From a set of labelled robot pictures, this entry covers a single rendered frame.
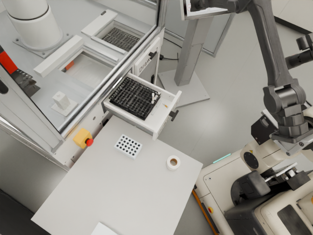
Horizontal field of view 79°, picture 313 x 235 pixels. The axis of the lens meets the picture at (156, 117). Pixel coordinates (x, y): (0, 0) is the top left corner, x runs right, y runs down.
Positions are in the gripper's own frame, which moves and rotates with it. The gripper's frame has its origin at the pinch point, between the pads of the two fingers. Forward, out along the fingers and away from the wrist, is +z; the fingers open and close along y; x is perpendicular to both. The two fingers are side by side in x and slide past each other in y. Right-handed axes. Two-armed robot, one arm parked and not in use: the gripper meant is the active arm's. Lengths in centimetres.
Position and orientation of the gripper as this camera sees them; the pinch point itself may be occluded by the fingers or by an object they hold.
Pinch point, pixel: (191, 7)
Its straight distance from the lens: 146.8
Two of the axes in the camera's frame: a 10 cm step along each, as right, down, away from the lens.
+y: -9.4, 2.5, -2.3
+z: -3.1, -3.4, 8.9
